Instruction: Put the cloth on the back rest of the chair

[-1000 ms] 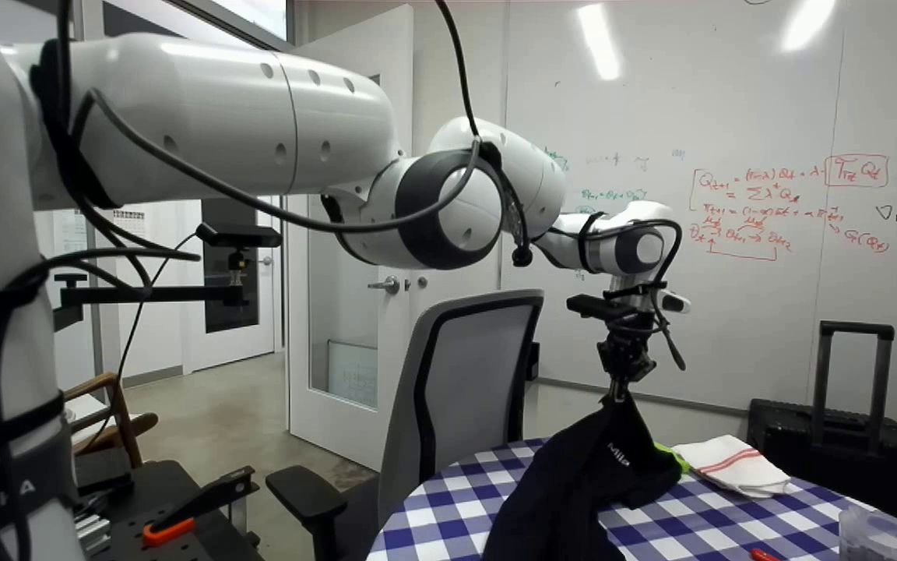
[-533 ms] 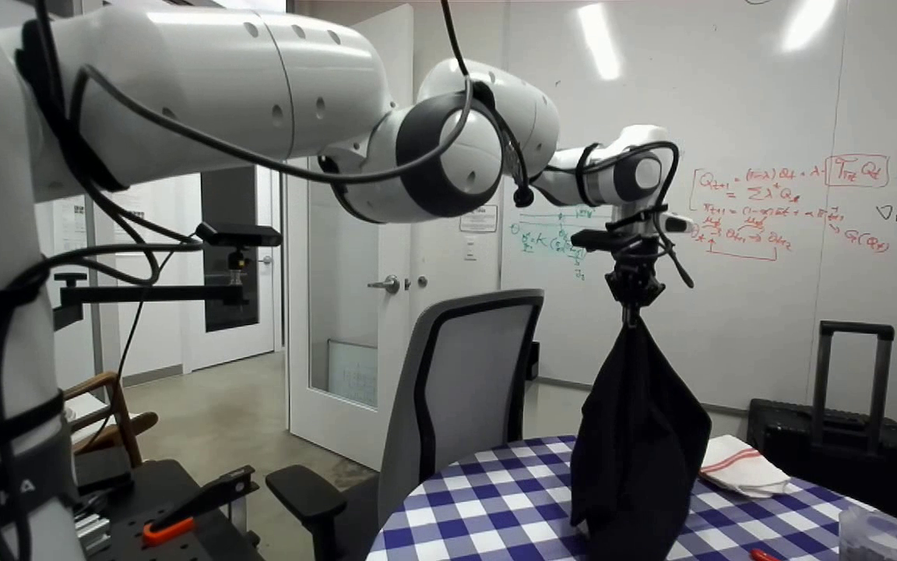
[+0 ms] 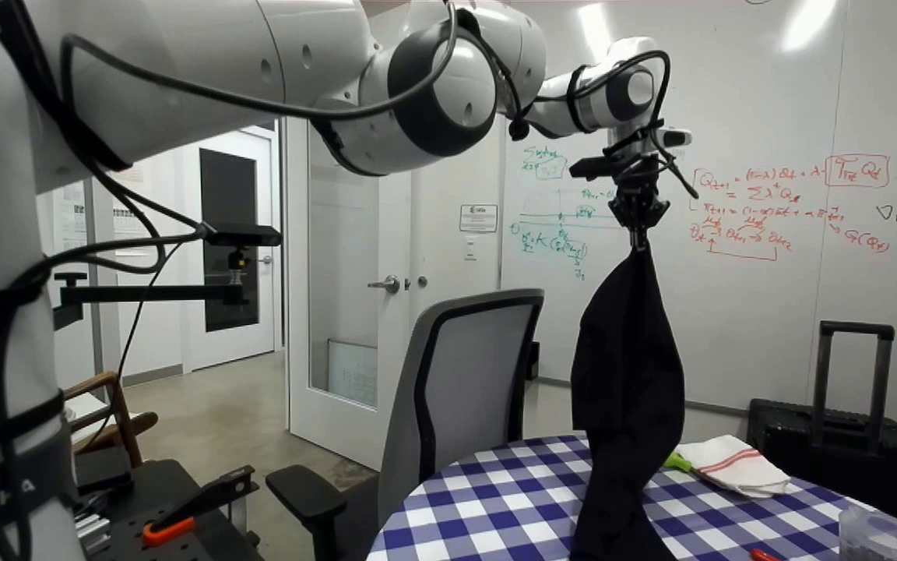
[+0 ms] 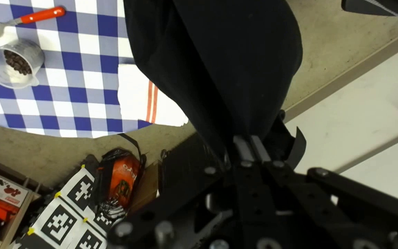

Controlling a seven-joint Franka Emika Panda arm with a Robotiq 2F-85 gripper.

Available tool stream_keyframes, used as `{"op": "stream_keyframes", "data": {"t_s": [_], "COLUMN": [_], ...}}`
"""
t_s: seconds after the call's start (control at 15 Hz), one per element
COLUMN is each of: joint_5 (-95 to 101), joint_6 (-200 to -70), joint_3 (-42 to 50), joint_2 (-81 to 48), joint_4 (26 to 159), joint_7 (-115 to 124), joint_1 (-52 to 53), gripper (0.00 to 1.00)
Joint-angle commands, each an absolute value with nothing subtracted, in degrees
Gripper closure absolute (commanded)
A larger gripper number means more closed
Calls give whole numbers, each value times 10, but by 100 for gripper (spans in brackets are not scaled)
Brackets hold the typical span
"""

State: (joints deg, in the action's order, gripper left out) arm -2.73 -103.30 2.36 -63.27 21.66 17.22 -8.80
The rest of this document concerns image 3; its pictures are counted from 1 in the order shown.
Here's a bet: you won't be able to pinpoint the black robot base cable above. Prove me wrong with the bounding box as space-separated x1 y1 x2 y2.
0 0 521 561

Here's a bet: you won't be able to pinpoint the black clamp orange handle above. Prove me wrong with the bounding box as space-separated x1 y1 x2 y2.
139 466 262 551

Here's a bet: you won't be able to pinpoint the black cloth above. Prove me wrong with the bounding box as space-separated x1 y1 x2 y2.
566 244 687 561

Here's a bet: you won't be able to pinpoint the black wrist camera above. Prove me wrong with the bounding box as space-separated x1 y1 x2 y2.
566 126 698 182

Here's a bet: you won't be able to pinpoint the clear plastic cup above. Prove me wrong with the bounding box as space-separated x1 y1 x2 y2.
835 500 897 561

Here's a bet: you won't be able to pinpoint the blue white checkered tablecloth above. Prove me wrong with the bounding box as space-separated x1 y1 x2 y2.
364 434 897 561

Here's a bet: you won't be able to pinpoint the white door glass panel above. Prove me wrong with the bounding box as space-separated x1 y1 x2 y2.
282 114 418 475

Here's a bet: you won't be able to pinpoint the wooden chair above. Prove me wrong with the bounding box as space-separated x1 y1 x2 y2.
58 371 162 475

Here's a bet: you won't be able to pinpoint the thin black camera cable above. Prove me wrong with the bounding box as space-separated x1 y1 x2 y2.
77 232 209 463

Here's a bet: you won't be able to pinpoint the white towel red stripes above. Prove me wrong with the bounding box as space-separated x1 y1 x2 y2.
676 434 801 503

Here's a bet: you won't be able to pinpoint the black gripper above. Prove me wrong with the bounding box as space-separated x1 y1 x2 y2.
607 152 672 257

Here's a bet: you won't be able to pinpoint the small white wall sign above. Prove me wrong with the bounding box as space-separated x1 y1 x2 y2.
454 201 501 236

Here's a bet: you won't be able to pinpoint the black stereo camera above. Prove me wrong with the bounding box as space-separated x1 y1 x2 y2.
196 222 287 254

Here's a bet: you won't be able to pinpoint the wall whiteboard red writing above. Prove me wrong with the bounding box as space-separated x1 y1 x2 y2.
496 0 897 445

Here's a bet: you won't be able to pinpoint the white hallway door dark window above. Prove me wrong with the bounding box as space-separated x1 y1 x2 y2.
174 122 287 373

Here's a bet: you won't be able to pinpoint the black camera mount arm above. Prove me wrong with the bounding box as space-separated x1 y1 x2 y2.
49 247 262 336

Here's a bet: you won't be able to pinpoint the silver door handle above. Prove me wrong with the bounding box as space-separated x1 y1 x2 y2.
364 274 406 299

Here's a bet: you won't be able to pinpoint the black suitcase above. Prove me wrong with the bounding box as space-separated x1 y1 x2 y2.
743 317 897 533

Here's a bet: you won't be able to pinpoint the green marker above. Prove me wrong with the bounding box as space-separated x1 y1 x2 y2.
660 445 698 477

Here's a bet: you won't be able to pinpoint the grey mesh office chair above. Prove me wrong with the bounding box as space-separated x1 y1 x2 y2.
262 287 549 561

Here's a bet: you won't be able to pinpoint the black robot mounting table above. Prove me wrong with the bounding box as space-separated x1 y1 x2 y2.
71 459 267 561

